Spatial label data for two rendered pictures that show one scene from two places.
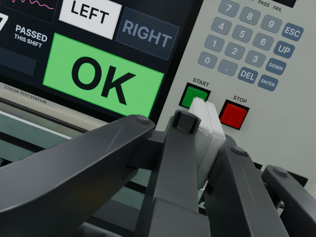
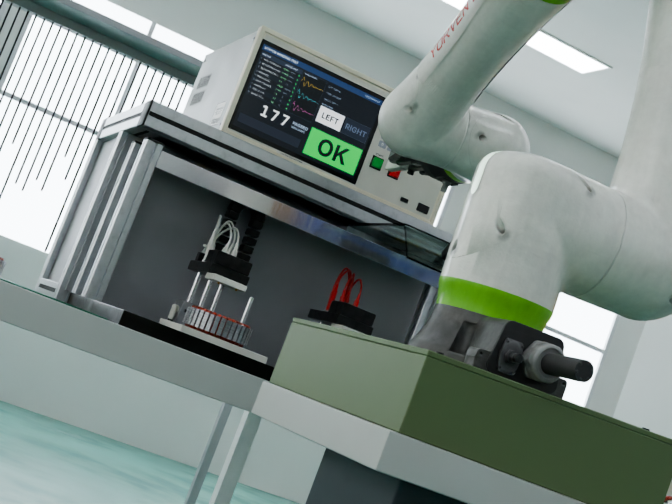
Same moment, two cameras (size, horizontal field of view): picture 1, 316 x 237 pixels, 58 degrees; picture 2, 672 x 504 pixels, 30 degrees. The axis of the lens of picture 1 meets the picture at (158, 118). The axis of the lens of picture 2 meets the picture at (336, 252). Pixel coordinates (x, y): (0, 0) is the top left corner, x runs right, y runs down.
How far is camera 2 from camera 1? 204 cm
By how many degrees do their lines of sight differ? 31
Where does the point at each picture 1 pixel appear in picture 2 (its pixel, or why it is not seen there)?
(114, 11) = (341, 119)
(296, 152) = (423, 192)
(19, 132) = (300, 173)
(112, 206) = (289, 268)
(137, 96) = (349, 161)
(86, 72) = (325, 147)
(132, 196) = (353, 209)
